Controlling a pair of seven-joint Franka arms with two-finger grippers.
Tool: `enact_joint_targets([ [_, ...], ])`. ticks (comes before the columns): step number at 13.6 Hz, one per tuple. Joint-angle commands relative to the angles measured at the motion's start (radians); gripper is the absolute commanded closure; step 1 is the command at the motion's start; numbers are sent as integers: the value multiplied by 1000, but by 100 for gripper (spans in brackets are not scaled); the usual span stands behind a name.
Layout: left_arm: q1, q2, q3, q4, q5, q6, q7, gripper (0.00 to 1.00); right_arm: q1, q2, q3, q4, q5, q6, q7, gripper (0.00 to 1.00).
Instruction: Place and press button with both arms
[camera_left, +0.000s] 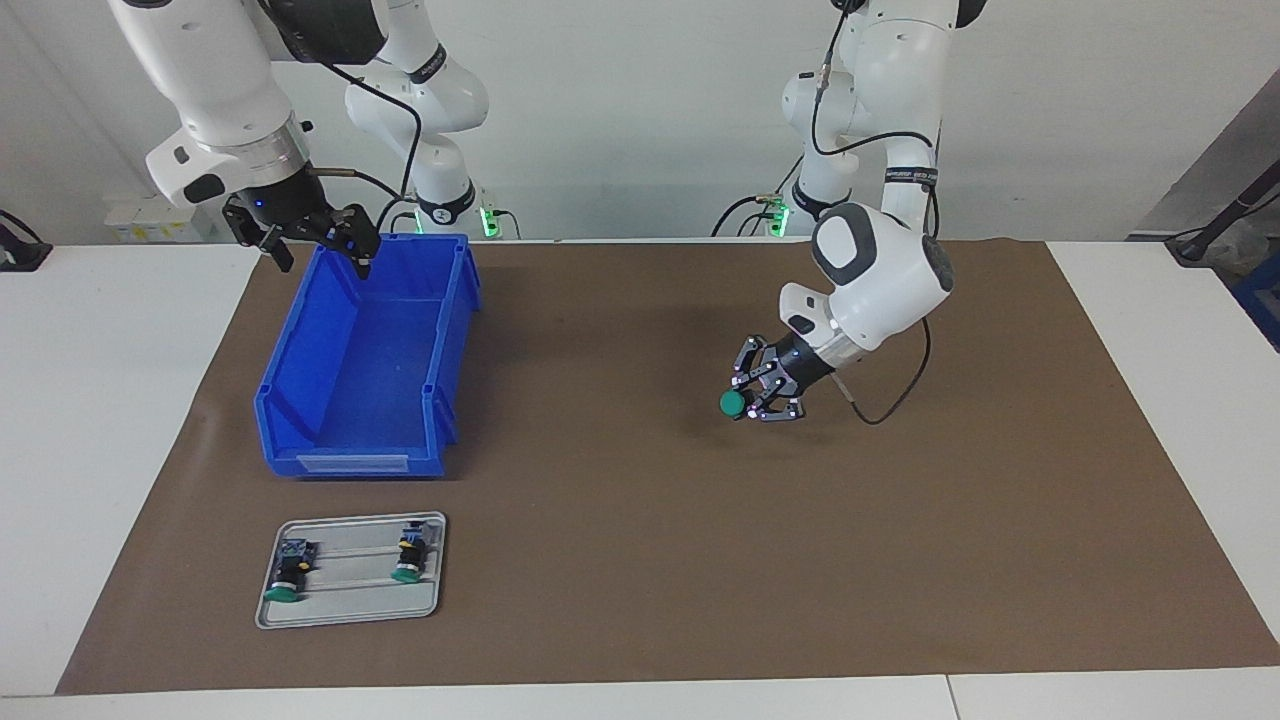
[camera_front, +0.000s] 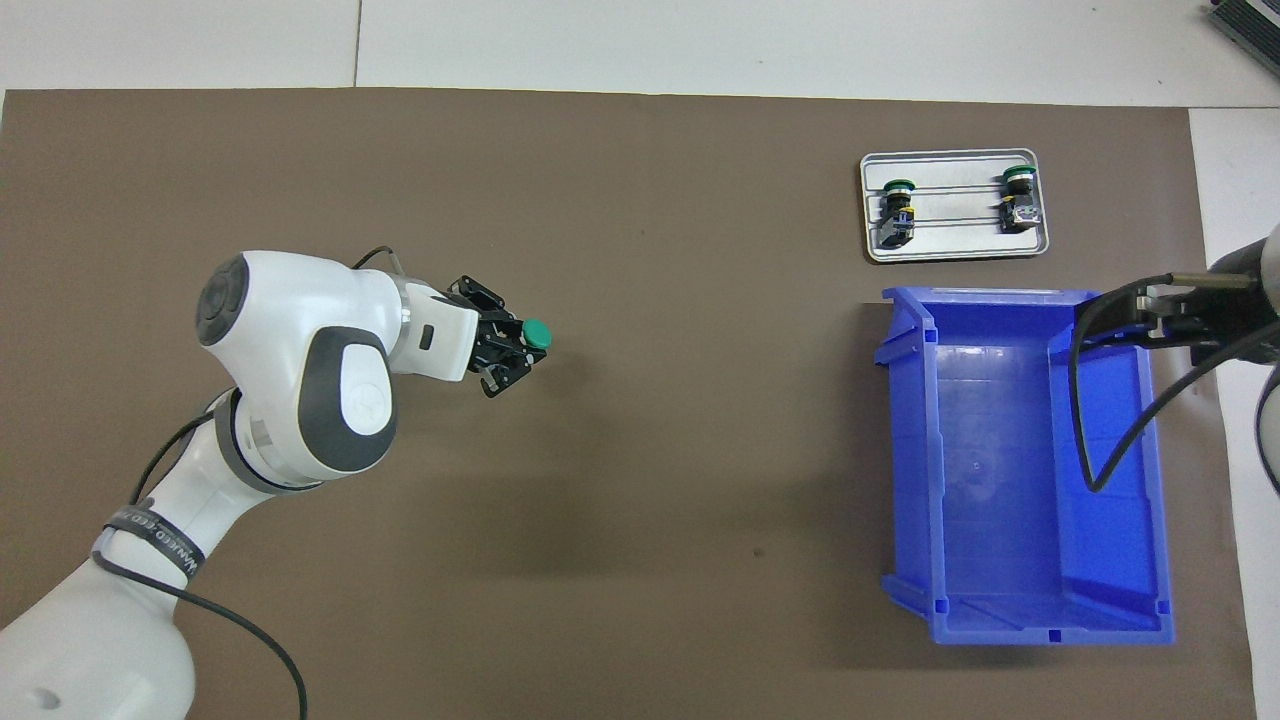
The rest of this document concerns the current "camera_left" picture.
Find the black stand pole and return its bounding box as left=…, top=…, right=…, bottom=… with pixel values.
left=1163, top=158, right=1280, bottom=267

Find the grey metal tray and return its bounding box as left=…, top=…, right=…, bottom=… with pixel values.
left=254, top=511, right=448, bottom=631

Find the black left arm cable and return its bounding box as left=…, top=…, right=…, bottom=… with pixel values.
left=808, top=0, right=943, bottom=427

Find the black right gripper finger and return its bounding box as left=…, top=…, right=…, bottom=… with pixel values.
left=232, top=215, right=298, bottom=274
left=325, top=203, right=384, bottom=282

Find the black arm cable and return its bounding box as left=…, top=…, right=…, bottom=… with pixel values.
left=808, top=0, right=943, bottom=427
left=300, top=60, right=426, bottom=236

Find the black clamp mount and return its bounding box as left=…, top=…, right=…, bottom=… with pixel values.
left=0, top=208, right=54, bottom=273

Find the brown table mat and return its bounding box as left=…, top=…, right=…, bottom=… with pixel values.
left=55, top=238, right=1280, bottom=697

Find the white cardboard box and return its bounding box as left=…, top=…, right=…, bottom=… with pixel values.
left=103, top=192, right=217, bottom=244

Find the blue plastic storage bin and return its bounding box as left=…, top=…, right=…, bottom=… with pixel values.
left=253, top=231, right=484, bottom=480

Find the blue crate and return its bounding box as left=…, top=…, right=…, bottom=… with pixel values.
left=1230, top=248, right=1280, bottom=353

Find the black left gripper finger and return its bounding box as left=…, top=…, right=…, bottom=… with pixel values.
left=730, top=334, right=791, bottom=389
left=735, top=385, right=809, bottom=425

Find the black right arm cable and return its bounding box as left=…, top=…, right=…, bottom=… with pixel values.
left=300, top=60, right=426, bottom=236

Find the black right base cable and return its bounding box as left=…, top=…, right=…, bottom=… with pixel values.
left=385, top=192, right=523, bottom=241

